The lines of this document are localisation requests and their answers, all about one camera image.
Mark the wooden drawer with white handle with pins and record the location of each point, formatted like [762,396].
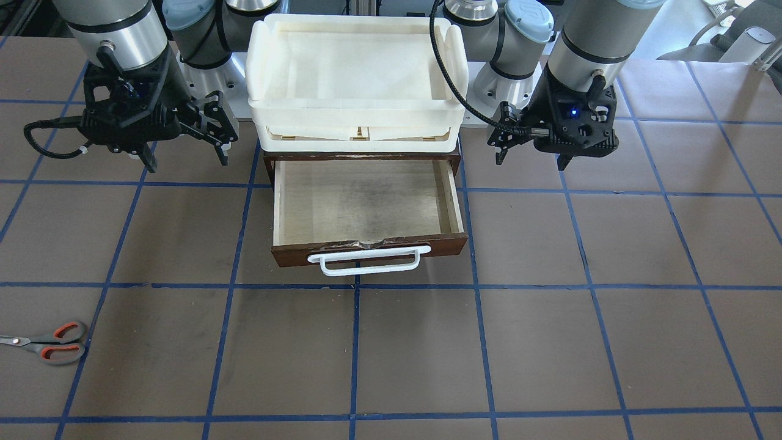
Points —
[399,211]

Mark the aluminium extrusion post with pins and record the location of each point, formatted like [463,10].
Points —
[363,8]

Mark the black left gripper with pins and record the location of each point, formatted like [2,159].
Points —
[540,107]

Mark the grey orange handled scissors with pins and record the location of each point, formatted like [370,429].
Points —
[58,347]

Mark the dark brown wooden drawer cabinet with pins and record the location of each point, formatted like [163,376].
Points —
[270,159]

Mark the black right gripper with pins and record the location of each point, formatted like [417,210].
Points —
[173,104]

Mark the white plastic tray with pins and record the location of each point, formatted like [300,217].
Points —
[355,84]

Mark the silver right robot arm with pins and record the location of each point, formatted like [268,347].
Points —
[206,37]

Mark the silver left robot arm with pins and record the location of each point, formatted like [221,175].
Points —
[517,40]

